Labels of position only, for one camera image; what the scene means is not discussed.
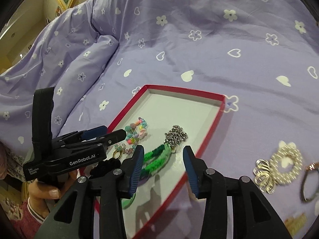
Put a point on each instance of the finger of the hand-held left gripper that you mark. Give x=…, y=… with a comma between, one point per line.
x=96, y=131
x=113, y=135

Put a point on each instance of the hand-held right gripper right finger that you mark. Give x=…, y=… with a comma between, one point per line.
x=191, y=171

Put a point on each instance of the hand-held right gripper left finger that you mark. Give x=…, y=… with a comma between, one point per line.
x=136, y=171

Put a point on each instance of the red cardboard tray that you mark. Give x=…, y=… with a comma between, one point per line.
x=187, y=109

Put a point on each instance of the person's left forearm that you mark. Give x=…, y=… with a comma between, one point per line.
x=27, y=216

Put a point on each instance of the person's left hand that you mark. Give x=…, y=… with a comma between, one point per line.
x=43, y=191

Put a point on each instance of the grey wrist watch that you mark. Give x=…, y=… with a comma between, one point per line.
x=302, y=189

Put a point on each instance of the yellow hair accessory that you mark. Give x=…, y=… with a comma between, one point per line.
x=296, y=222

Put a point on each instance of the purple floral blanket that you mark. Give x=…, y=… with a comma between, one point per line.
x=199, y=42

